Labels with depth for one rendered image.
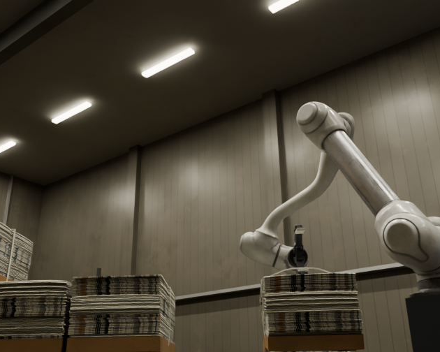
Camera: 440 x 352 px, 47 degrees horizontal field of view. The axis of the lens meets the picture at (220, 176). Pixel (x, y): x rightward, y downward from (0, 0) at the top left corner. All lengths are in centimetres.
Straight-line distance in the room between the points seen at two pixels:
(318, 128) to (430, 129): 687
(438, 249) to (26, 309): 130
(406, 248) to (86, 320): 100
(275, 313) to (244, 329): 795
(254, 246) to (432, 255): 73
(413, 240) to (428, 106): 739
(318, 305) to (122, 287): 61
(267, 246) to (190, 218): 880
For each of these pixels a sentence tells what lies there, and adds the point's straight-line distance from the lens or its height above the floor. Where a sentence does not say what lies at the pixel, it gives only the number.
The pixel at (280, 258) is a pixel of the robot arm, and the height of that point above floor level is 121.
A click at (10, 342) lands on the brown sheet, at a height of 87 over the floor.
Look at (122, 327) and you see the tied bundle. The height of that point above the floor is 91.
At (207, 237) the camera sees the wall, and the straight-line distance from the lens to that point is 1040.
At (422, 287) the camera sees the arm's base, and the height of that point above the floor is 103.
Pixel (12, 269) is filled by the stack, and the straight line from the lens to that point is 205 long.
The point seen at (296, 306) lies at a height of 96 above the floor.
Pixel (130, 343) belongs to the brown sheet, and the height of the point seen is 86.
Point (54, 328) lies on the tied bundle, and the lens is 170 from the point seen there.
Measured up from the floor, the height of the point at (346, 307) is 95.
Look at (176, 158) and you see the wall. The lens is 1169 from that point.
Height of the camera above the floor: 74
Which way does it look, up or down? 23 degrees up
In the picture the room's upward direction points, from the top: 1 degrees counter-clockwise
